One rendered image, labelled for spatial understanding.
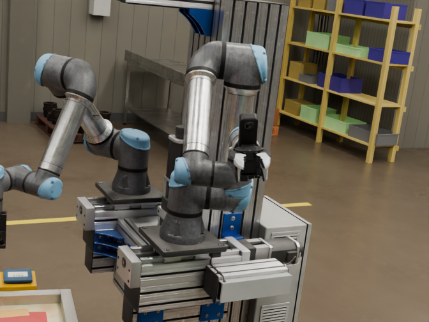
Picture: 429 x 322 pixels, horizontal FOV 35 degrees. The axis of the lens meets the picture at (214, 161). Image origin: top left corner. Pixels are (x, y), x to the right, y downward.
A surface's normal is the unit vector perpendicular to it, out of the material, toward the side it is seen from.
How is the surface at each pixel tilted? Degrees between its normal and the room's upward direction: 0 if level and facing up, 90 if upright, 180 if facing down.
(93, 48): 90
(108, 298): 0
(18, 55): 90
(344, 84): 90
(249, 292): 90
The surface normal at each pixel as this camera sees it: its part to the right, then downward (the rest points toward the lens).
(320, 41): -0.89, 0.03
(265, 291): 0.44, 0.28
